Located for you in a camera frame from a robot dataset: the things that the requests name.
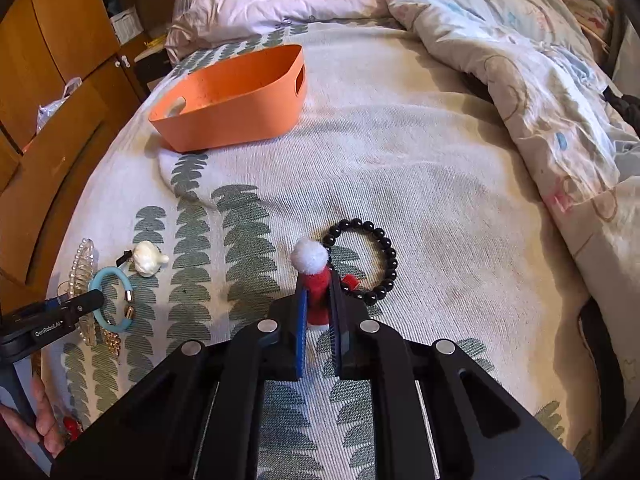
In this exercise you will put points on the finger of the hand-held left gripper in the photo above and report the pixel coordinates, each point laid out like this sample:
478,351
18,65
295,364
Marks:
80,305

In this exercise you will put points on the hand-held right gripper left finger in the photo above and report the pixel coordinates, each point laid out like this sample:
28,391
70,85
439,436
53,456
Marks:
300,340

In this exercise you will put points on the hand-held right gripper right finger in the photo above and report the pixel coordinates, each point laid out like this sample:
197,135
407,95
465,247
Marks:
337,345

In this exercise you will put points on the red santa hat hair clip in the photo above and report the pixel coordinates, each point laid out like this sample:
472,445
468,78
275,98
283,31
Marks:
310,255

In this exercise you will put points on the orange plastic basket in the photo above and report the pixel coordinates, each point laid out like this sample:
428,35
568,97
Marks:
225,115

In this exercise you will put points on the person's left hand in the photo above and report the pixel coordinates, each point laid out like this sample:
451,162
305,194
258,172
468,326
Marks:
50,430

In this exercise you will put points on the clear pearl hair claw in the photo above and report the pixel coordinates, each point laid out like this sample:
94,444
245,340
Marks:
85,260

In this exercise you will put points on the red bead hair clip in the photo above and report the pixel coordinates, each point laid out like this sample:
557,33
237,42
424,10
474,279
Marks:
72,427

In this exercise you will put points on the crumpled plastic bag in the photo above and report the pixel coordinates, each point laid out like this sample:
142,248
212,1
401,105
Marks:
55,107

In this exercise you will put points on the wooden wardrobe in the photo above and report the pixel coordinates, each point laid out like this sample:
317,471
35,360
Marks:
50,35

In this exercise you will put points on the white paper box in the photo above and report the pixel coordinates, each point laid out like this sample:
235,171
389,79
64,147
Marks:
124,25

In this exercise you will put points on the pink white blanket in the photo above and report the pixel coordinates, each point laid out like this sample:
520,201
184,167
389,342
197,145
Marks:
280,0

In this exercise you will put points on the light blue patterned quilt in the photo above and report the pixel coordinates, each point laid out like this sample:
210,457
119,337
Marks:
500,35

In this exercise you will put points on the black cloth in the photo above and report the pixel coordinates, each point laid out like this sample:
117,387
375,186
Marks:
625,107

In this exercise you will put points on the patterned pillow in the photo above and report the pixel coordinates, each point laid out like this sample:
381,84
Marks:
585,5

